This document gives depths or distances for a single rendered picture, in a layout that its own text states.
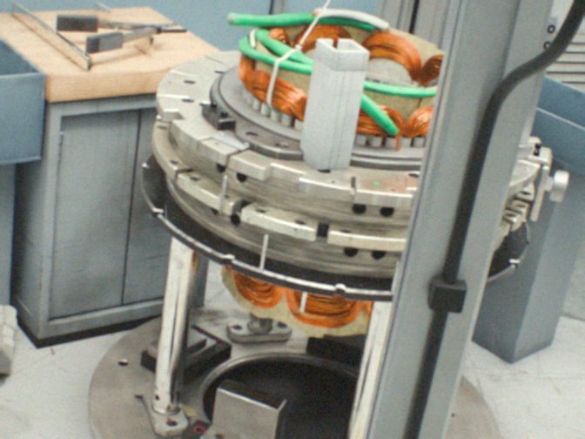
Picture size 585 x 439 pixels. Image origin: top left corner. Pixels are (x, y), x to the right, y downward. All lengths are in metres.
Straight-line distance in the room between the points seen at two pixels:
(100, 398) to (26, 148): 0.24
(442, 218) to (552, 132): 0.73
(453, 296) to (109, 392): 0.67
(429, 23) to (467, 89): 0.98
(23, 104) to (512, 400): 0.57
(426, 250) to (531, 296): 0.80
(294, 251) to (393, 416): 0.39
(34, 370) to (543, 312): 0.54
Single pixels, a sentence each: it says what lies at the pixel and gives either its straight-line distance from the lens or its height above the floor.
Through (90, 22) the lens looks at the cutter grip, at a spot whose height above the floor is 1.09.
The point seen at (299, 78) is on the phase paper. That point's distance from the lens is 0.86.
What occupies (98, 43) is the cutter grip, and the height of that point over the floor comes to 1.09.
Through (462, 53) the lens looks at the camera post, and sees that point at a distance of 0.40.
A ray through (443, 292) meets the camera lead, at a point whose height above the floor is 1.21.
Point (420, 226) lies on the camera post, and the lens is 0.43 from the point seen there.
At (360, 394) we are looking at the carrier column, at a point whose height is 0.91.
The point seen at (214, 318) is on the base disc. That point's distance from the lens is 1.20.
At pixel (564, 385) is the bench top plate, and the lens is 1.26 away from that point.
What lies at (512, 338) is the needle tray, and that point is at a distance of 1.25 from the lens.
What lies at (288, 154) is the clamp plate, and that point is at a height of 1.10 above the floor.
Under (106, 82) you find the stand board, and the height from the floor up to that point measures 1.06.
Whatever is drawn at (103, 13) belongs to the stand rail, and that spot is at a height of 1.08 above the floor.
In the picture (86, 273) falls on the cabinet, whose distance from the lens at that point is 1.15.
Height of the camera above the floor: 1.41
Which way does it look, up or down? 25 degrees down
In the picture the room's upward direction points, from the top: 10 degrees clockwise
